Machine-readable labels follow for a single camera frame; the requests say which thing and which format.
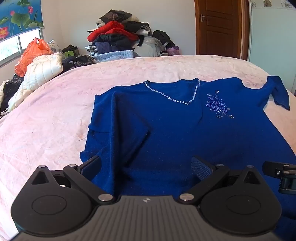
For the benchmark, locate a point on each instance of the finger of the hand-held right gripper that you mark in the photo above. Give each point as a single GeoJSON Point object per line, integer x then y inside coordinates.
{"type": "Point", "coordinates": [272, 168]}

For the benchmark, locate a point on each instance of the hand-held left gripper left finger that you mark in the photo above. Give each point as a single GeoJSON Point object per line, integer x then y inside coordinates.
{"type": "Point", "coordinates": [91, 168]}

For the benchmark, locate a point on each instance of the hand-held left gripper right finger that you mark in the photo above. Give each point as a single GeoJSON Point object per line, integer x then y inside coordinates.
{"type": "Point", "coordinates": [200, 169]}

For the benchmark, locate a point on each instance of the blue beaded sweater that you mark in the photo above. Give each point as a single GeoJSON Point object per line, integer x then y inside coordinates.
{"type": "Point", "coordinates": [161, 129]}

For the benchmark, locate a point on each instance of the pink blanket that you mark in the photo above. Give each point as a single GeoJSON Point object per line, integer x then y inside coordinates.
{"type": "Point", "coordinates": [57, 111]}

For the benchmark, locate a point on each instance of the leopard print cloth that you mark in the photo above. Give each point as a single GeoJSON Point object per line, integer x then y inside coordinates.
{"type": "Point", "coordinates": [81, 60]}

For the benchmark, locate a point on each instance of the white quilted pillow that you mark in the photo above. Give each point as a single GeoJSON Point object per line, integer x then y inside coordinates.
{"type": "Point", "coordinates": [39, 69]}

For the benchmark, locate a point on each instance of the black and white patterned cloth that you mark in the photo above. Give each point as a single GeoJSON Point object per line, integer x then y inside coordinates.
{"type": "Point", "coordinates": [9, 90]}

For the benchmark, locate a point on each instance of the light blue quilted cloth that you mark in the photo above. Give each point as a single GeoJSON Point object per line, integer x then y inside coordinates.
{"type": "Point", "coordinates": [115, 56]}

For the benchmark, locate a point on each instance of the green and black bag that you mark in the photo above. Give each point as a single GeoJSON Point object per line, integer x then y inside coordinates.
{"type": "Point", "coordinates": [69, 52]}

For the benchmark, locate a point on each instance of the dark blue garment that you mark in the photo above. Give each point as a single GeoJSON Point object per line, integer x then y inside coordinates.
{"type": "Point", "coordinates": [104, 47]}

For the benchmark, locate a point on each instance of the purple bag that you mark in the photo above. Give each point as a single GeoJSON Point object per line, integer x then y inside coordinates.
{"type": "Point", "coordinates": [173, 50]}

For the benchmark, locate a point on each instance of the floral pillow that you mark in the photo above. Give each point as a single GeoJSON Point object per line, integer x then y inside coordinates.
{"type": "Point", "coordinates": [54, 46]}

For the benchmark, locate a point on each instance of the orange plastic bag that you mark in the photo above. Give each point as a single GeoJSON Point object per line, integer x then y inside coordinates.
{"type": "Point", "coordinates": [30, 54]}

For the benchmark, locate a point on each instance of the clear plastic bag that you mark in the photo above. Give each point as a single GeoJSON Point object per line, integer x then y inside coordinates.
{"type": "Point", "coordinates": [151, 46]}

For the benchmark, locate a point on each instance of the white sliding wardrobe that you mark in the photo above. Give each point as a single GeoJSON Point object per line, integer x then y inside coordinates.
{"type": "Point", "coordinates": [272, 34]}

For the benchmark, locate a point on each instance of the red garment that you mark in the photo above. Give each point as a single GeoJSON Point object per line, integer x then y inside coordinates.
{"type": "Point", "coordinates": [108, 29]}

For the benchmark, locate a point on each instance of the brown wooden door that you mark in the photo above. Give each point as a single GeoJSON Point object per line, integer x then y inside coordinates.
{"type": "Point", "coordinates": [219, 30]}

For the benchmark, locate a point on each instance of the window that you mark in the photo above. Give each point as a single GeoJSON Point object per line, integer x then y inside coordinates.
{"type": "Point", "coordinates": [9, 49]}

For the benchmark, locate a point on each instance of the black and white garment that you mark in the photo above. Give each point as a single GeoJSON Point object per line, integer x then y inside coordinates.
{"type": "Point", "coordinates": [137, 26]}

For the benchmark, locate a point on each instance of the dark brown garment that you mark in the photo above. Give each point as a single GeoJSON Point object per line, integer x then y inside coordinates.
{"type": "Point", "coordinates": [114, 15]}

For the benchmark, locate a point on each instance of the lotus print roller blind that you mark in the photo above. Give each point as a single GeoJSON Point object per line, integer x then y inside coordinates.
{"type": "Point", "coordinates": [18, 16]}

